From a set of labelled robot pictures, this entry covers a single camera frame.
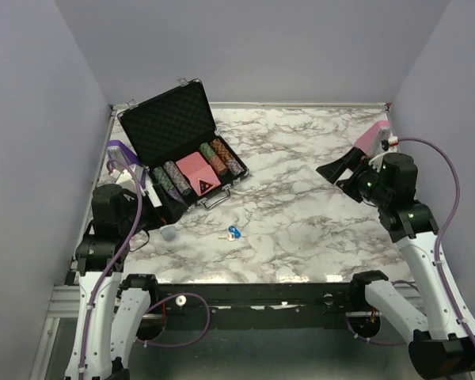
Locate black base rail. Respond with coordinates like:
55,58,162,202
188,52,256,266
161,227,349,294
140,283,371,332

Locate green poker chip stack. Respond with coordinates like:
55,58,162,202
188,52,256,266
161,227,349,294
199,142,215,161

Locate brown poker chip stack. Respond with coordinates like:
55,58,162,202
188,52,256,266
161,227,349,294
208,155,228,176

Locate pink playing card deck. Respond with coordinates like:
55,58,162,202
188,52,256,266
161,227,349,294
176,152,221,196

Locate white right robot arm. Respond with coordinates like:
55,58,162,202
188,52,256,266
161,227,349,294
317,147,475,379

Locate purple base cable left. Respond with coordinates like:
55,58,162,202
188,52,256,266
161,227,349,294
136,292,212,349

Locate blue key tag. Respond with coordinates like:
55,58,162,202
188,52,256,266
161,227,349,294
228,226,241,241

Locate orange poker chip stack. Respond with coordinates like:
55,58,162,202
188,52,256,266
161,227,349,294
210,139,234,162

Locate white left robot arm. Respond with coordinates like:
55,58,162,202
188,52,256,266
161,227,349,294
64,184,188,379

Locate poker chip row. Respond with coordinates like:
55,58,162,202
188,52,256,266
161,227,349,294
163,161,192,196
153,167,184,203

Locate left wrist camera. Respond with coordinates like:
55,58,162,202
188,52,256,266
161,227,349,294
111,164,162,207

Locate grey poker chip stack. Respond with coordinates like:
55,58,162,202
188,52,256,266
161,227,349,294
226,158,245,176

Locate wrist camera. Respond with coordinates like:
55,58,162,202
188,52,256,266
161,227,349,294
111,164,162,207
367,127,399,171

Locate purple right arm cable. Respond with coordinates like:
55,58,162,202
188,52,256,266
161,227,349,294
397,136,475,357

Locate poker chip row left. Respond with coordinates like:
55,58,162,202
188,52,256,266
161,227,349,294
153,167,184,203

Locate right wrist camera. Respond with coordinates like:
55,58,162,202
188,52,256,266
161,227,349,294
367,127,399,171

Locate black poker chip case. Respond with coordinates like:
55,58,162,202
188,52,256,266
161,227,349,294
118,79,249,209

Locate pink metronome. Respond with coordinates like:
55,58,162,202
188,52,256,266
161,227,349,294
354,120,390,158

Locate purple metronome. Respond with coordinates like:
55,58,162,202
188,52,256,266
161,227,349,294
106,139,143,176

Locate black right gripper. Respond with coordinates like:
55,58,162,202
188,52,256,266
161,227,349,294
317,145,391,207

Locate small grey cap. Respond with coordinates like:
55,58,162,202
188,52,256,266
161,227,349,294
160,225,177,241

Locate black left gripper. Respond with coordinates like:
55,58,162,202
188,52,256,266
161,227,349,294
120,181,189,235

